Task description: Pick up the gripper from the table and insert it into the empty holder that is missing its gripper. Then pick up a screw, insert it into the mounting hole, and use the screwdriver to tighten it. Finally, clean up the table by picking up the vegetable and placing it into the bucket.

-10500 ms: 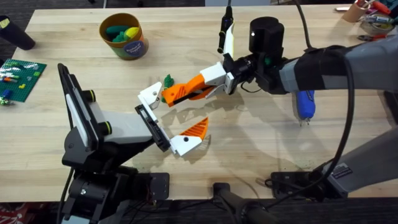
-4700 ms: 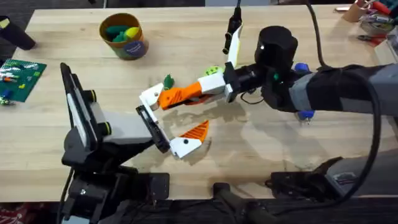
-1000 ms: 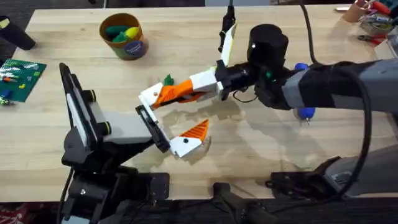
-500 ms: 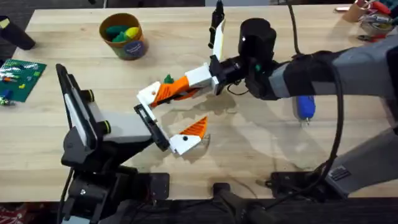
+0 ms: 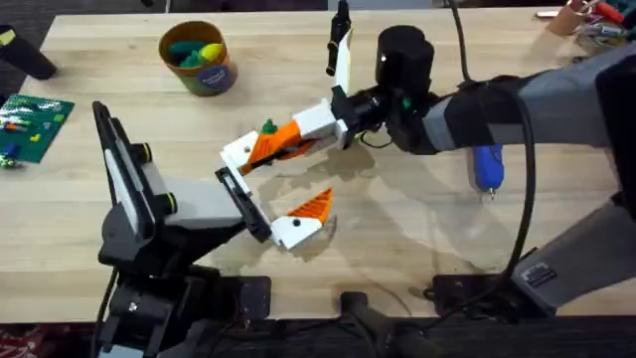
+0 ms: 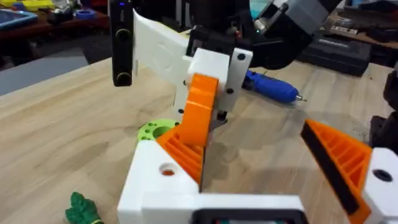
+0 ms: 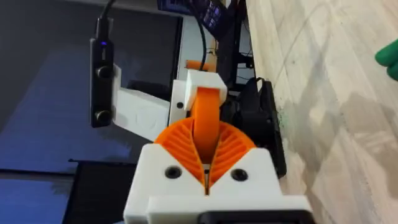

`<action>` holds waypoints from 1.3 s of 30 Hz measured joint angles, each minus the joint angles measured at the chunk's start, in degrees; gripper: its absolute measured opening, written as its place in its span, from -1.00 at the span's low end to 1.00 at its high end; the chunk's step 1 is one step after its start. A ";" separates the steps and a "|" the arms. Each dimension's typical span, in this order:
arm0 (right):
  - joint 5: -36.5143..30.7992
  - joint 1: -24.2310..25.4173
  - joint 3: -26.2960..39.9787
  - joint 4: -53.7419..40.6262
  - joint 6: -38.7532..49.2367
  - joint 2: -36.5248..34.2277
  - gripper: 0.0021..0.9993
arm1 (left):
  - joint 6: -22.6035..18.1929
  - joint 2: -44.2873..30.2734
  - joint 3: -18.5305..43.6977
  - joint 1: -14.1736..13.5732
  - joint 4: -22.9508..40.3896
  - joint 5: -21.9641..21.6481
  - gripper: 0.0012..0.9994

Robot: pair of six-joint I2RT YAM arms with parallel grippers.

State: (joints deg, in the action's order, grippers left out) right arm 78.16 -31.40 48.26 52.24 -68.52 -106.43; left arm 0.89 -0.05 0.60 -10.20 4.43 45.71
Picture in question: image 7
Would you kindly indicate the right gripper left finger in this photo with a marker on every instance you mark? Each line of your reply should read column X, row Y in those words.
column 155, row 180

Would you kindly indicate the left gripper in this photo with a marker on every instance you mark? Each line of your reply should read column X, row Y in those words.
column 230, row 112

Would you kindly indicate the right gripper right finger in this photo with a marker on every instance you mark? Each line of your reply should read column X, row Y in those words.
column 248, row 177

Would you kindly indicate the green toy vegetable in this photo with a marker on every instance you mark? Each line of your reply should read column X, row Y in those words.
column 388, row 59

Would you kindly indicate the small orange block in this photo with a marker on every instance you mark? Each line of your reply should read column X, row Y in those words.
column 194, row 65

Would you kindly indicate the black box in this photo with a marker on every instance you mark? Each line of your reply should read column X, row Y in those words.
column 99, row 193

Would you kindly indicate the black rail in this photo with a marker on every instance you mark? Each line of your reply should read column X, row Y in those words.
column 276, row 140

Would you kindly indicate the white left camera bracket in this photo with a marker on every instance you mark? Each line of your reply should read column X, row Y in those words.
column 140, row 109

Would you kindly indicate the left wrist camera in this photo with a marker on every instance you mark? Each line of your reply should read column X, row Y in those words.
column 102, row 90

